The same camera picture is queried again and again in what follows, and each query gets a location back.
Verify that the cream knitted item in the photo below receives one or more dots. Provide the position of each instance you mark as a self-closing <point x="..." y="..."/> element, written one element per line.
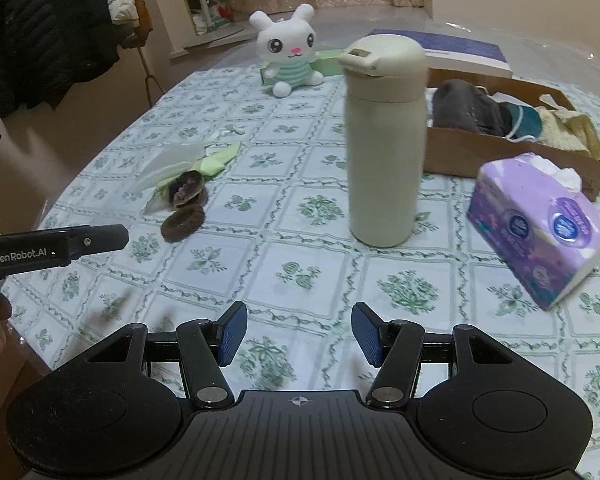
<point x="569" y="131"/>

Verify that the green floral tablecloth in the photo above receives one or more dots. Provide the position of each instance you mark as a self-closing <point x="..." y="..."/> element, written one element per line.
<point x="276" y="237"/>

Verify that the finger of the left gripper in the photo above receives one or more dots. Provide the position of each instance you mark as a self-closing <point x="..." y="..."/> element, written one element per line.
<point x="48" y="249"/>

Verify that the metal coat rack stand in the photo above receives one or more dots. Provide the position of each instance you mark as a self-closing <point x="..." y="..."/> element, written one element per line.
<point x="150" y="80"/>

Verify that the dark grey sock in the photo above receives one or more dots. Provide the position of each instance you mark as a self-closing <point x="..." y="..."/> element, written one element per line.
<point x="459" y="105"/>

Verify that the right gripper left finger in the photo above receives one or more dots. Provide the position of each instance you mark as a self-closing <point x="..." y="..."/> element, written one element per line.
<point x="207" y="346"/>

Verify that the white bunny plush toy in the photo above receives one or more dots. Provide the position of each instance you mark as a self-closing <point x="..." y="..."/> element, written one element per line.
<point x="288" y="48"/>

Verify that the brown fuzzy scrunchie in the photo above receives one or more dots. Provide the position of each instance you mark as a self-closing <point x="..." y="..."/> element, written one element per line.
<point x="182" y="223"/>

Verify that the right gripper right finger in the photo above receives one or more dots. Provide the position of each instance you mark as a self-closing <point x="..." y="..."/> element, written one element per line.
<point x="394" y="348"/>

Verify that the light green small box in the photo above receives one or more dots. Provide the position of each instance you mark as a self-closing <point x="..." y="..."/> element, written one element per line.
<point x="325" y="63"/>

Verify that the white blue flat box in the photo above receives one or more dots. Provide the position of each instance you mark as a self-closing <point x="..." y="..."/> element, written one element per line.
<point x="445" y="52"/>

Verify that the light green cloth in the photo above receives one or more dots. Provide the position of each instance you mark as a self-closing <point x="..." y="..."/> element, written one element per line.
<point x="212" y="164"/>

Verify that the black puffer jacket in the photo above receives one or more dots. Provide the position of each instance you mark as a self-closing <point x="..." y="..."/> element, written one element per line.
<point x="47" y="46"/>

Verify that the teal cloth item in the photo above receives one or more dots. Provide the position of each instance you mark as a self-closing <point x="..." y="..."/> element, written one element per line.
<point x="522" y="122"/>

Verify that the cream thermos bottle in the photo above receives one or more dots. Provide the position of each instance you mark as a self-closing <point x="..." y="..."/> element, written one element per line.
<point x="385" y="116"/>

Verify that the purple velvet scrunchie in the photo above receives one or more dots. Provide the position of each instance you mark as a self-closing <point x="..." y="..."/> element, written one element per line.
<point x="187" y="189"/>

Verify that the brown cardboard box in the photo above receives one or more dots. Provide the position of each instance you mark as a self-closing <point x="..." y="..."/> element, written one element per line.
<point x="459" y="153"/>

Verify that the purple tissue pack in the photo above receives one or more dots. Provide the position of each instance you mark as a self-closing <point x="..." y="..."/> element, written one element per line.
<point x="537" y="220"/>

